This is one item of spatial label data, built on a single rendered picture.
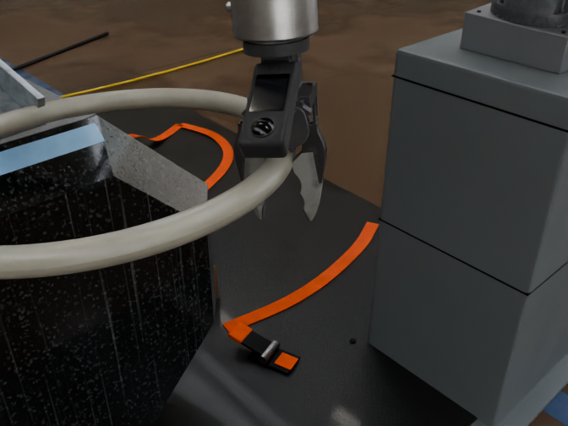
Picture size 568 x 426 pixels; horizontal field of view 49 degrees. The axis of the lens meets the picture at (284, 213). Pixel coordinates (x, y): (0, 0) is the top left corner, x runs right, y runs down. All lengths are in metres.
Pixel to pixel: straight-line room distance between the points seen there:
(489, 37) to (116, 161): 0.77
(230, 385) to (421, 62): 0.93
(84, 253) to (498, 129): 0.90
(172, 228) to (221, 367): 1.17
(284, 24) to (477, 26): 0.78
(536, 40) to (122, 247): 0.95
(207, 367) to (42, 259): 1.19
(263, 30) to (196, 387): 1.19
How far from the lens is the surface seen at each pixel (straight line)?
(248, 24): 0.65
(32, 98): 0.99
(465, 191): 1.36
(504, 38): 1.34
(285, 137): 0.60
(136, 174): 1.19
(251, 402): 1.64
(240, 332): 1.74
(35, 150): 1.13
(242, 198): 0.61
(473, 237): 1.39
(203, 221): 0.58
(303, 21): 0.65
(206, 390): 1.67
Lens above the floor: 1.24
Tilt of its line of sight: 32 degrees down
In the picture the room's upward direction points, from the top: straight up
